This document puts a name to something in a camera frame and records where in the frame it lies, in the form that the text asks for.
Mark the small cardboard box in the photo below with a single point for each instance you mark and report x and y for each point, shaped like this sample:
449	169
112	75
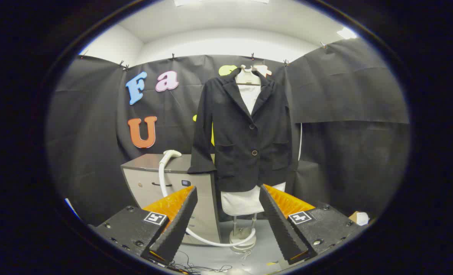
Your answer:
362	219

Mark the cream plastic hanger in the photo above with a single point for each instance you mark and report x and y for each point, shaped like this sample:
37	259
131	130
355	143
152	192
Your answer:
247	78

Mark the long ceiling light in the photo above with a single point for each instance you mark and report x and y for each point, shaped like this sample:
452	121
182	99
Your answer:
188	2

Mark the grey drawer cabinet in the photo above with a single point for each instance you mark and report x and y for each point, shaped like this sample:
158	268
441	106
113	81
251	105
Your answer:
142	183

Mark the black button jacket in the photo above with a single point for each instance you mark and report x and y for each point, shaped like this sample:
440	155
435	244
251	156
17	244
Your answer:
241	164

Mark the square ceiling light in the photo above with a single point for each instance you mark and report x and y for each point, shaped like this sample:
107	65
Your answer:
347	33

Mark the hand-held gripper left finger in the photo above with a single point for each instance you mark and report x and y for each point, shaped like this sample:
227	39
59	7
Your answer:
180	221

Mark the white shirt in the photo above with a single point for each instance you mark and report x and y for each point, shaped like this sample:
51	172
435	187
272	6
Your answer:
241	202

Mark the black backdrop cloth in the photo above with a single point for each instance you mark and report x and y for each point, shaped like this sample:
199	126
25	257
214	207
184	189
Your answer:
345	95

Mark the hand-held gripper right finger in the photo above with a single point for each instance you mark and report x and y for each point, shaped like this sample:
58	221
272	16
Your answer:
278	221

